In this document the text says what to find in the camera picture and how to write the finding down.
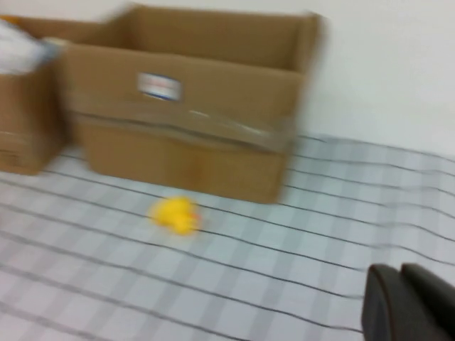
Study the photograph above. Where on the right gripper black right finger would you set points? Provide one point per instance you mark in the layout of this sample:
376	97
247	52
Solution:
437	305

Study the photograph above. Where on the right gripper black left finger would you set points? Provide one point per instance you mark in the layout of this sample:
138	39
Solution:
387	312

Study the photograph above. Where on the blue polka-dot snack bag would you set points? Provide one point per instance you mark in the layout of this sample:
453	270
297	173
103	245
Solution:
17	53

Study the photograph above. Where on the white black-grid tablecloth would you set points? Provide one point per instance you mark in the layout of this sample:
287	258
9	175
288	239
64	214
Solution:
249	284

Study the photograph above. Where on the yellow rubber duck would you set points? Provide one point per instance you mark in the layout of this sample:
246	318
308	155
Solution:
176	215

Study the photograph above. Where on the tall cardboard box with tape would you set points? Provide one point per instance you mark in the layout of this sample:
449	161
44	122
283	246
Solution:
177	160

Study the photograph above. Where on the white label on tall box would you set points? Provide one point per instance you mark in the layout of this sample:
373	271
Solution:
158	85

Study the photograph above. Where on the low cardboard box F2 print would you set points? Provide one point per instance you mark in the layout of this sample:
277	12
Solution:
25	124

